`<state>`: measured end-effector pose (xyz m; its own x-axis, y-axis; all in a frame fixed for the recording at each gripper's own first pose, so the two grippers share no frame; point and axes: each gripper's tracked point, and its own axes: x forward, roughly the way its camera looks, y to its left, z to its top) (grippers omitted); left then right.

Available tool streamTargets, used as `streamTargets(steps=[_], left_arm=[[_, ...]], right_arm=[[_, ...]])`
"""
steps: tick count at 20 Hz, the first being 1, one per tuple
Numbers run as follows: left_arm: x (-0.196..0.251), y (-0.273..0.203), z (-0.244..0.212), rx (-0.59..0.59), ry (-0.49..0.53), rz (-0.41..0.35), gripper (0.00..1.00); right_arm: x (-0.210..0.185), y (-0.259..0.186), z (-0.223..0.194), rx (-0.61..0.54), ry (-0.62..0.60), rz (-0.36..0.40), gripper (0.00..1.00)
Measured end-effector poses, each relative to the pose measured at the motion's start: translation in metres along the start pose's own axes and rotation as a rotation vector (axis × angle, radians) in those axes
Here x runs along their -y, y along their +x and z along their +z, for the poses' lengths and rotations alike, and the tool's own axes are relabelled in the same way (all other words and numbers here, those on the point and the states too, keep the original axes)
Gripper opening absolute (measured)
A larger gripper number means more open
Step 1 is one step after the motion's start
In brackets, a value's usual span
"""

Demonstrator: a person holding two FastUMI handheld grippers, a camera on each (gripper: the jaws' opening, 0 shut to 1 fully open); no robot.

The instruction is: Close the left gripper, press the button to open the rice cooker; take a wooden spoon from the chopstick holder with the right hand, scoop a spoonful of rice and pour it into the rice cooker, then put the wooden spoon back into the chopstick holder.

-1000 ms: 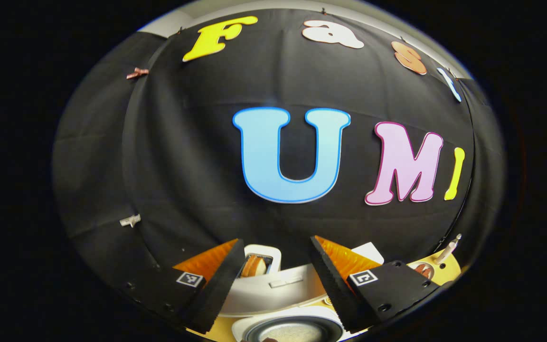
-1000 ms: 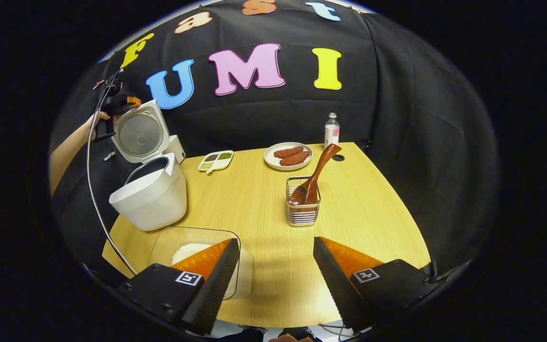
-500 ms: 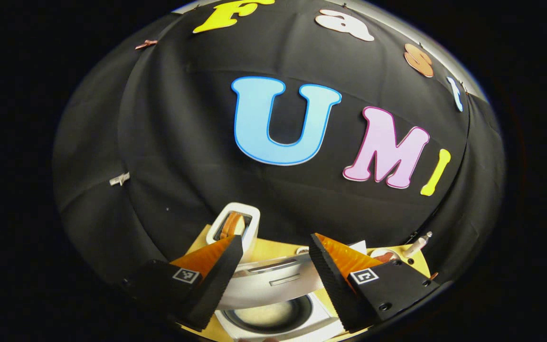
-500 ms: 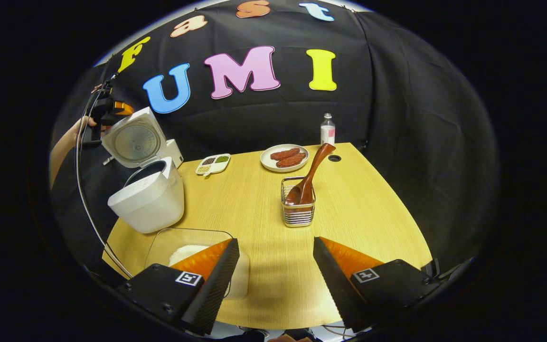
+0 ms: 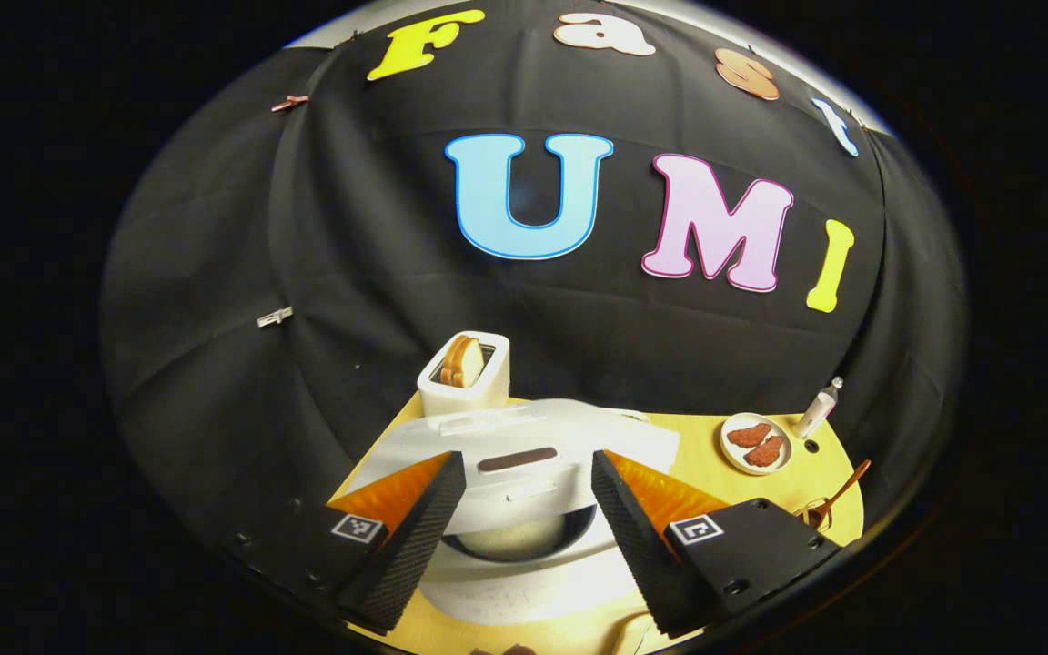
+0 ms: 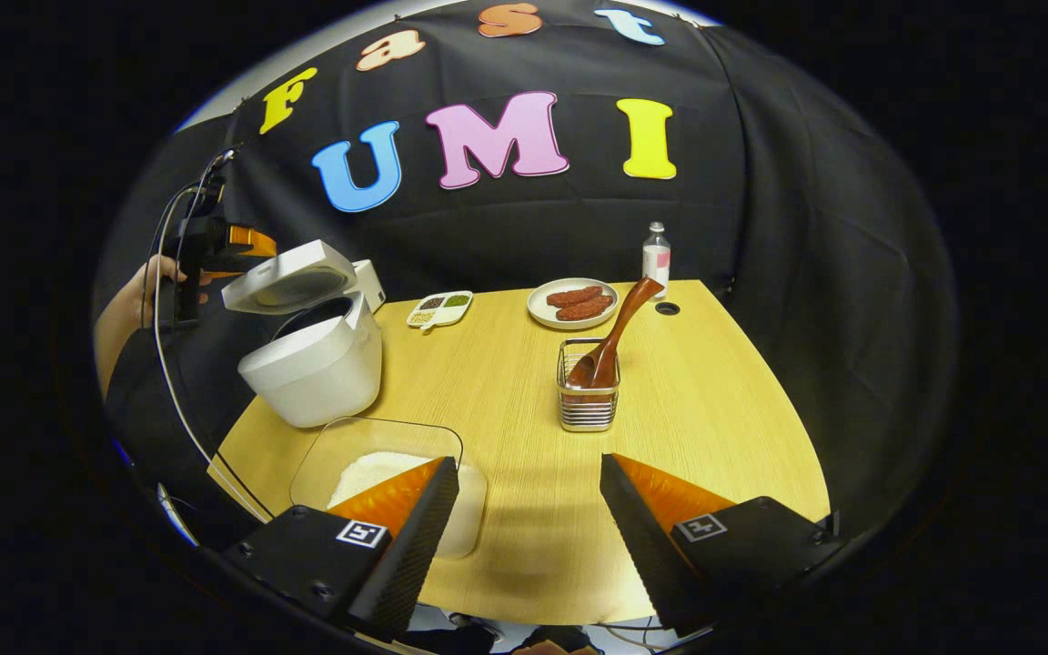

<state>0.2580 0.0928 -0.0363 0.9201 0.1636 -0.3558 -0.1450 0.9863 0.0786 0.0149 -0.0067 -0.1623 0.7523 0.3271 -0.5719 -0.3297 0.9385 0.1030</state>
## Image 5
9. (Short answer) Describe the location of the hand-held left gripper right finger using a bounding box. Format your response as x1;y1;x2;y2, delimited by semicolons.
589;448;844;638

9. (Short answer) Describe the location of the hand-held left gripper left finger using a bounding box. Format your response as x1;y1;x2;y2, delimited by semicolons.
224;450;469;636

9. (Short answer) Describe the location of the clear tray of rice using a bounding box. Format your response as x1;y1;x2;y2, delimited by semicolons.
610;608;670;654

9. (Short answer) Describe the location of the white rice cooker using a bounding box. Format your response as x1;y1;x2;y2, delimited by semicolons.
342;398;681;627

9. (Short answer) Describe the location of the metal wire chopstick holder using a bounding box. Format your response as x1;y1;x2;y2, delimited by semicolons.
797;496;839;533

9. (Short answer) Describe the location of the brown wooden spoon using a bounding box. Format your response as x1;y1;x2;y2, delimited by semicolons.
811;458;872;529

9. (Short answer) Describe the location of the white oval plate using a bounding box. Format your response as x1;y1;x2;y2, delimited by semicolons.
720;412;794;476

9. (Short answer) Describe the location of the white toaster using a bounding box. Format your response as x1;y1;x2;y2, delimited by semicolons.
417;331;511;419

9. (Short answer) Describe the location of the brown bread slice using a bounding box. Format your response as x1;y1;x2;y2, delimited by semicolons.
439;334;486;389

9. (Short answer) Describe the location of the small clear bottle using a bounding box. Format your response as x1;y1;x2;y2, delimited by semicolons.
792;376;845;440

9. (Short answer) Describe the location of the black backdrop cloth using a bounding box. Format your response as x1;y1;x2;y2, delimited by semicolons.
101;0;971;583

